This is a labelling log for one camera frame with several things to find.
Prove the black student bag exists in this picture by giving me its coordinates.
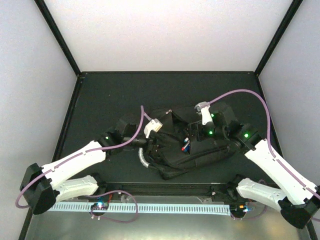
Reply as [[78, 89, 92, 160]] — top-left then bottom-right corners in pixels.
[[138, 103, 243, 180]]

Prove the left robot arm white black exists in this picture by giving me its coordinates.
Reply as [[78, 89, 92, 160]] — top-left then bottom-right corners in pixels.
[[18, 118, 163, 215]]

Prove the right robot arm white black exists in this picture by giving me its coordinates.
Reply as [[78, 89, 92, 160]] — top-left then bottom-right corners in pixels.
[[194, 101, 320, 229]]

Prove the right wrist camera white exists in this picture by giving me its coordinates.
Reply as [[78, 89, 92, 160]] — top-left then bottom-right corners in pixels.
[[194, 101, 213, 126]]

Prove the black front rail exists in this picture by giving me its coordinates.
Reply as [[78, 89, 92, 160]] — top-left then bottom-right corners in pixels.
[[101, 182, 240, 202]]

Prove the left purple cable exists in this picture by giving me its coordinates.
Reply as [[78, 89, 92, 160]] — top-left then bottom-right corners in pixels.
[[15, 105, 156, 224]]

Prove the light blue slotted cable duct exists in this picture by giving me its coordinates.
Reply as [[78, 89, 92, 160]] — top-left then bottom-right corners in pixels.
[[49, 202, 231, 216]]

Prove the right black frame post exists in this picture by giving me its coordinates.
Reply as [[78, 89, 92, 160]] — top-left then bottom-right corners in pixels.
[[254, 0, 303, 77]]

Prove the black frame post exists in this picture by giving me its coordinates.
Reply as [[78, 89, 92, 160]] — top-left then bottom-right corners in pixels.
[[254, 0, 303, 77], [34, 0, 81, 76]]

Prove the left black frame post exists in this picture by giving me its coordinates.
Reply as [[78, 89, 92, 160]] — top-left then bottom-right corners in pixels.
[[34, 0, 81, 76]]

